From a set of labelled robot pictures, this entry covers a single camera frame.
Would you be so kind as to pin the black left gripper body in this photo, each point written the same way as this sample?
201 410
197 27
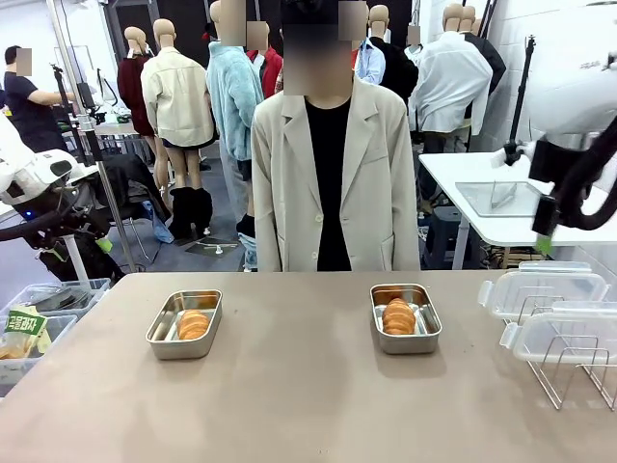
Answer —
72 217

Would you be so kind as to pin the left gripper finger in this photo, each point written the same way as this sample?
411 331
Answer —
104 244
59 252

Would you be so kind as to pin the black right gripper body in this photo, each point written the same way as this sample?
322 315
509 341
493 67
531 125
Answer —
544 161

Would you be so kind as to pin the clear plastic container lid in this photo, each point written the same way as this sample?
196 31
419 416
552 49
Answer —
544 287
559 337

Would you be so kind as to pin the metal tongs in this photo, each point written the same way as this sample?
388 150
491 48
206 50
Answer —
505 195

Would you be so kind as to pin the silver baking tray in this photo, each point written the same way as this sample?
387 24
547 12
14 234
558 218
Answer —
477 198

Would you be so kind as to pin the stainless steel food container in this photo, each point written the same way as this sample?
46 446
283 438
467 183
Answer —
410 343
164 347

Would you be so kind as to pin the golden croissant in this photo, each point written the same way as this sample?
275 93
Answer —
193 324
398 316

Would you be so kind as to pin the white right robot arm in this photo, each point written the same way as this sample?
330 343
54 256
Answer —
569 67

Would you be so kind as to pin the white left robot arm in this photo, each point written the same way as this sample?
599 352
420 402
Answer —
17 159

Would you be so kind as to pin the person's left forearm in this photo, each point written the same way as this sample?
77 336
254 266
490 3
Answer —
407 231

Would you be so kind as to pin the person's right forearm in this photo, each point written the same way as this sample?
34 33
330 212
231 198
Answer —
265 226

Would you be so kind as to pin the clear plastic storage bin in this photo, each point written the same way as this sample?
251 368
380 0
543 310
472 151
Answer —
72 289
58 333

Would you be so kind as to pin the grey metal stand pole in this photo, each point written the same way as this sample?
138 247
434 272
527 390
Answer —
103 183

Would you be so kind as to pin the black tripod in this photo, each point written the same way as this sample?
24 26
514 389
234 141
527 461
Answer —
523 96

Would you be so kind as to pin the black jacket on chair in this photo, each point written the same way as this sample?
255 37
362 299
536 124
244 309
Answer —
130 178

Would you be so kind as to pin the green snack bag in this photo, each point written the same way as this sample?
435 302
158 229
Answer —
24 325

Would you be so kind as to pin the black boots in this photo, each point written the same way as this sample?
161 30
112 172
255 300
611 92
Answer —
193 212

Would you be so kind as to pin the dark plastic stool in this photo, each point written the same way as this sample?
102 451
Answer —
448 231

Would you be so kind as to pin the mannequin in black coat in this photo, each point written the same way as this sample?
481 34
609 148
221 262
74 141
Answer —
494 62

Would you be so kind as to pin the background person in dark shirt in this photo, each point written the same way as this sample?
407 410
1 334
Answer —
24 111

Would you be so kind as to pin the mannequin in white shirt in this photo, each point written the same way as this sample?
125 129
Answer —
453 82

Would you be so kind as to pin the mannequin in dark red sweater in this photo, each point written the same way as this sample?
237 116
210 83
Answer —
132 87

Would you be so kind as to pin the mannequin in cream jacket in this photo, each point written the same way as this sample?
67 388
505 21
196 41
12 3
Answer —
176 101

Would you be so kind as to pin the mannequin in black jacket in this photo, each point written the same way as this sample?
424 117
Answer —
397 72

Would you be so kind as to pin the mannequin in light blue fleece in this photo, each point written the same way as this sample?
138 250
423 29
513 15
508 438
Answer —
233 111

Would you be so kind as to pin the mannequin in blue shirt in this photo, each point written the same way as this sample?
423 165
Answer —
371 62

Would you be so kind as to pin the person in beige blazer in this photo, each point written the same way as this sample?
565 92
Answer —
332 169

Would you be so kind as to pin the mannequin in red jacket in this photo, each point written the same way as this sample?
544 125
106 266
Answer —
271 72

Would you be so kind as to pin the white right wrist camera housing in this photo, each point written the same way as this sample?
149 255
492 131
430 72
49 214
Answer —
511 155

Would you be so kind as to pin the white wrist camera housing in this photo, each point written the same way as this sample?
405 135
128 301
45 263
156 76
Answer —
58 166
511 155

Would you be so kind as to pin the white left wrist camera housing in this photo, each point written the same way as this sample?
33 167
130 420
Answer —
58 166

